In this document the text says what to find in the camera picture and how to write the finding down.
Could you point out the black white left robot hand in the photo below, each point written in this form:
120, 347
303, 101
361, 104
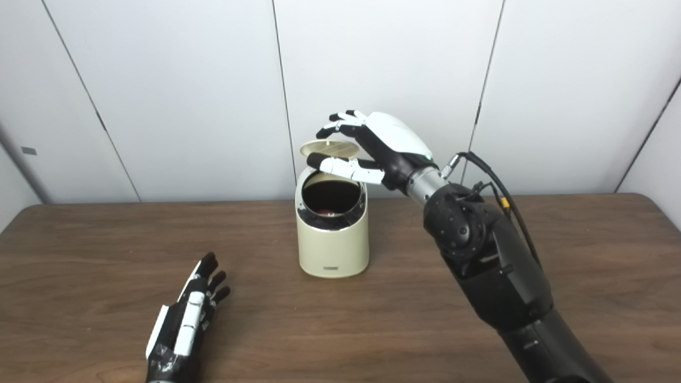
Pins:
181, 330

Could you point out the red apple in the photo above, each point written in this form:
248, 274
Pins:
325, 211

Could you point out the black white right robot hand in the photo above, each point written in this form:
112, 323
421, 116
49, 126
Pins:
396, 141

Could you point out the black wall panel hinge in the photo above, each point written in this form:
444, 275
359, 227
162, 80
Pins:
477, 111
101, 119

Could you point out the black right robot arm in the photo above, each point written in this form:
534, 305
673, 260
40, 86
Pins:
489, 255

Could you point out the cream round bin lid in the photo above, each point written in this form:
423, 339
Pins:
330, 148

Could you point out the cream-colored bin body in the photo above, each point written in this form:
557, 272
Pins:
332, 250

